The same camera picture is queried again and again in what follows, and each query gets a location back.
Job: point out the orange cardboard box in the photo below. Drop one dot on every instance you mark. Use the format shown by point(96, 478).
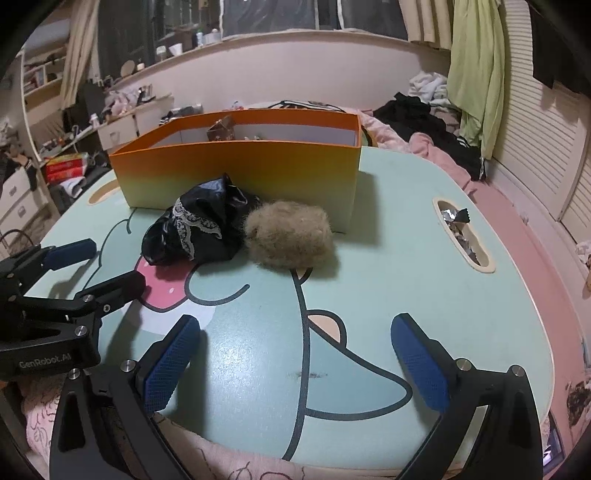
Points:
point(231, 166)

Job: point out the dark window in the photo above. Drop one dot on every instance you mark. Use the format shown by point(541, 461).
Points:
point(277, 14)

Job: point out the small brown carton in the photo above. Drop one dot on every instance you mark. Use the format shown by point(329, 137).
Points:
point(221, 131)

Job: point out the pink patterned cloth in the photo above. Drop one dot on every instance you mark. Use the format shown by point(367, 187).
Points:
point(207, 461)

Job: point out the red carton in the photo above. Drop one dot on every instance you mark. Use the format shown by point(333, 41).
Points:
point(64, 166)

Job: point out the white desk cabinet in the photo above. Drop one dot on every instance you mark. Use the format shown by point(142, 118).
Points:
point(124, 129)

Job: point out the silver foil wrappers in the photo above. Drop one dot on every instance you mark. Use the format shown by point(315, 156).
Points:
point(457, 217)

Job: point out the white paper cup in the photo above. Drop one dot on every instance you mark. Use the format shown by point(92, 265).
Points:
point(175, 50)

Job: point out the white louvered closet door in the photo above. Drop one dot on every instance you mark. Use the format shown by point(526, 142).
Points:
point(545, 138)

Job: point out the green curtain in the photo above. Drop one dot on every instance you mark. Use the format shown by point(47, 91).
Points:
point(475, 69)

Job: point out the black white striped clothing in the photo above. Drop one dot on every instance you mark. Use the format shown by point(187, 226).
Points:
point(180, 114)

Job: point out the white drawer cabinet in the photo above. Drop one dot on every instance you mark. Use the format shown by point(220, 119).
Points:
point(16, 194)

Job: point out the mint cartoon printed desktop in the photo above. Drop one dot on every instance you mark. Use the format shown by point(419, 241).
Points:
point(369, 286)

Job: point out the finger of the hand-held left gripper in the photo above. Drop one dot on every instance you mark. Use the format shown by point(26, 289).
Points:
point(120, 288)
point(69, 254)

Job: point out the cream curtain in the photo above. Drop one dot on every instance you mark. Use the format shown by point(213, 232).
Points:
point(81, 46)
point(429, 23)

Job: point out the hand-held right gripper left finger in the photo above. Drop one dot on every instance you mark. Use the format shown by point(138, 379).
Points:
point(171, 360)

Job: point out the black hanging garment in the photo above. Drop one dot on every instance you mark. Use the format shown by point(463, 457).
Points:
point(554, 69)

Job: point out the brown fur ball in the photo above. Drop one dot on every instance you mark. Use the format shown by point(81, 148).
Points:
point(288, 235)

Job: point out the pink bed sheet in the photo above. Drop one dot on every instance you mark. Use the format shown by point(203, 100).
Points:
point(531, 258)

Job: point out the white clothes pile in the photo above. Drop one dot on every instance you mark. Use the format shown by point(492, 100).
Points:
point(431, 85)

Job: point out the black clothes pile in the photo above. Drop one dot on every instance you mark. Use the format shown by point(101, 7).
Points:
point(415, 115)

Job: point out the black satin lace pouch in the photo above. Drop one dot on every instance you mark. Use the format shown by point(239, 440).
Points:
point(207, 203)

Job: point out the white wall shelf unit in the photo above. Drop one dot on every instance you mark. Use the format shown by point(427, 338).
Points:
point(41, 87)

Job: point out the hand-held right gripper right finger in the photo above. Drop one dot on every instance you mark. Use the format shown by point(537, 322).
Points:
point(420, 364)

